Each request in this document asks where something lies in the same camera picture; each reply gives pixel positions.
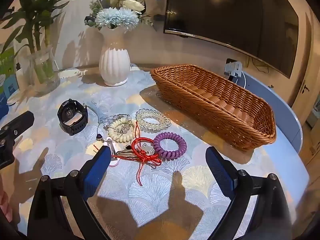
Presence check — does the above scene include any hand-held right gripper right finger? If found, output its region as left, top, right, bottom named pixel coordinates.
left=205, top=146, right=294, bottom=240

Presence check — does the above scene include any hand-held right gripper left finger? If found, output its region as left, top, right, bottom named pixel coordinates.
left=27, top=145, right=112, bottom=240

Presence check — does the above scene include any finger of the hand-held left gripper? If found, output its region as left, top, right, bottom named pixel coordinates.
left=0, top=111, right=35, bottom=170

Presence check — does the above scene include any silver chain bracelet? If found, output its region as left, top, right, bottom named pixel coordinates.
left=86, top=101, right=133, bottom=141

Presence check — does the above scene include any red cord bracelet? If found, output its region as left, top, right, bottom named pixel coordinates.
left=94, top=121, right=162, bottom=186

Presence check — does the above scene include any black wrist watch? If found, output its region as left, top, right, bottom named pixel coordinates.
left=57, top=99, right=89, bottom=136

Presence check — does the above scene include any silver star hair clip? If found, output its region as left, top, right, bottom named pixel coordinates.
left=139, top=142, right=155, bottom=158

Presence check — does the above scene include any purple spiral hair tie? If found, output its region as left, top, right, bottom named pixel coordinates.
left=153, top=132, right=187, bottom=160

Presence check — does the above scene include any clear spiral hair tie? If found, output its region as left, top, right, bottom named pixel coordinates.
left=136, top=109, right=172, bottom=131

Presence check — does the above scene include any brown wicker basket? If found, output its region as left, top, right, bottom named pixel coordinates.
left=150, top=64, right=277, bottom=152

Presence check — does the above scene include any person's left hand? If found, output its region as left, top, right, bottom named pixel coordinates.
left=0, top=180, right=13, bottom=223

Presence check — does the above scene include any white round disc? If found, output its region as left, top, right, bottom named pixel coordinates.
left=6, top=94, right=24, bottom=107

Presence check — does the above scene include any pink hair clip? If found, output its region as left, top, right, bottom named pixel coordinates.
left=101, top=137, right=120, bottom=167

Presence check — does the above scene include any green and blue box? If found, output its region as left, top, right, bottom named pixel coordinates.
left=0, top=47, right=18, bottom=120

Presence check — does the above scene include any clear glass vase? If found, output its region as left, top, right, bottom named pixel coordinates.
left=26, top=45, right=61, bottom=94

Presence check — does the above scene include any blue chair backrest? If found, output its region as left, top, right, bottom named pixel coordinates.
left=240, top=71, right=303, bottom=153

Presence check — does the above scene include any white ribbed ceramic vase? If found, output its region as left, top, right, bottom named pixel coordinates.
left=99, top=26, right=131, bottom=87

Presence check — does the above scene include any blue and white flower bouquet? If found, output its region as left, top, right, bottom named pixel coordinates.
left=79, top=0, right=164, bottom=32

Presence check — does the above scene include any cream spiral hair tie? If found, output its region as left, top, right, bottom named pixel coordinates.
left=108, top=120, right=134, bottom=144

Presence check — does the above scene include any clear bead bracelet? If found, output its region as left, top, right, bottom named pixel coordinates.
left=103, top=114, right=132, bottom=133

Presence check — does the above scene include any television cable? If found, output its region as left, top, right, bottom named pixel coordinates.
left=246, top=57, right=271, bottom=68

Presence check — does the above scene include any black wall television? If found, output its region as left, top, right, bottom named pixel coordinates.
left=164, top=0, right=300, bottom=79

